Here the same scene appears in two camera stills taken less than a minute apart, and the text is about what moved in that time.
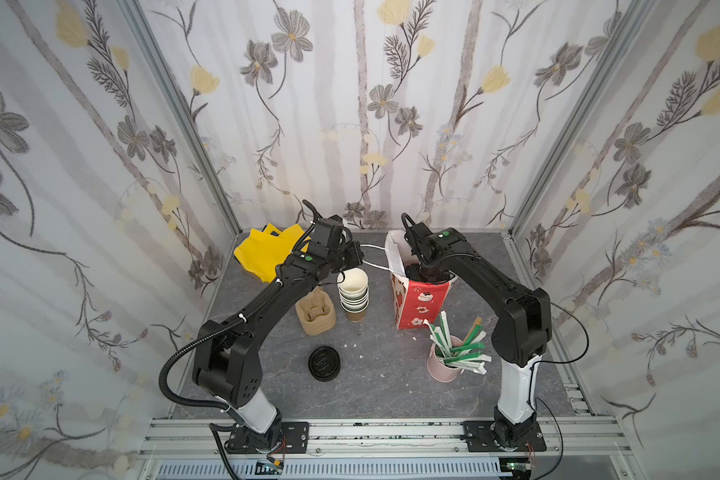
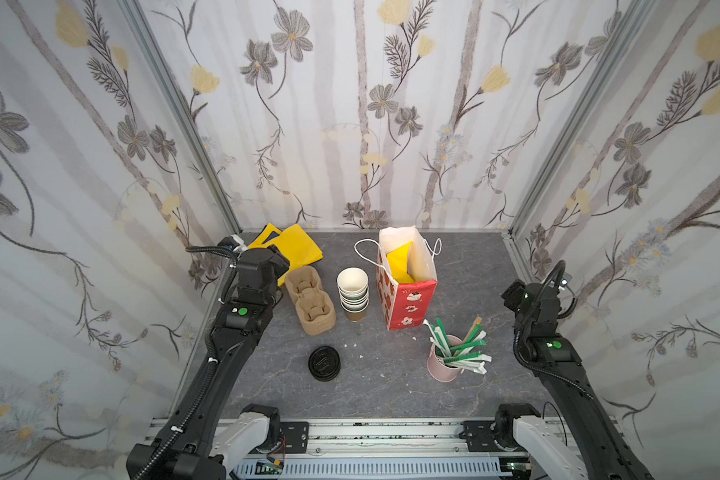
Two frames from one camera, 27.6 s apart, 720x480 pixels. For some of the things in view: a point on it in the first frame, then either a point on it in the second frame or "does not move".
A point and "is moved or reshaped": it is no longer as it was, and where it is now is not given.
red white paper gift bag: (417, 294) is moved or reshaped
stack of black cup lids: (324, 363) does not move
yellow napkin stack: (264, 252) does not move
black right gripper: (430, 273) -> (517, 294)
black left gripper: (348, 258) -> (264, 264)
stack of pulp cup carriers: (316, 312) does not move
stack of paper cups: (354, 293) does not move
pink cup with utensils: (449, 355) does not move
